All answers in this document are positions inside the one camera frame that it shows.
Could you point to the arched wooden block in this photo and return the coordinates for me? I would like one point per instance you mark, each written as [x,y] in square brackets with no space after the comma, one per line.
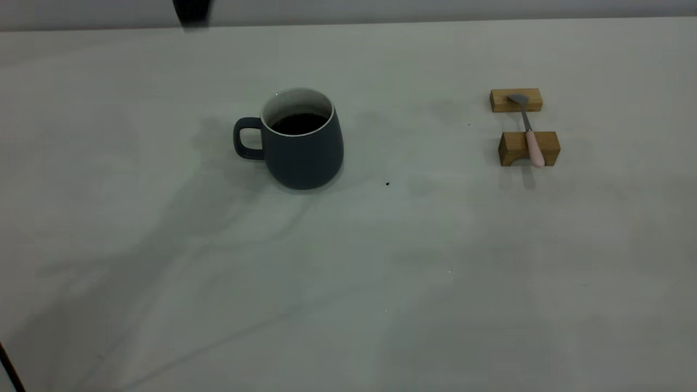
[512,144]

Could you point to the dark grey ceramic mug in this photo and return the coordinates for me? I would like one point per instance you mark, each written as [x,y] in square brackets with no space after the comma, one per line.
[305,158]

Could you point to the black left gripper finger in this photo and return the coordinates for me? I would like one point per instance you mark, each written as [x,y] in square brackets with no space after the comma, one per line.
[191,12]

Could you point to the rectangular wooden block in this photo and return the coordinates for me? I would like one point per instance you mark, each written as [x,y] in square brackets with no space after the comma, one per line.
[501,101]

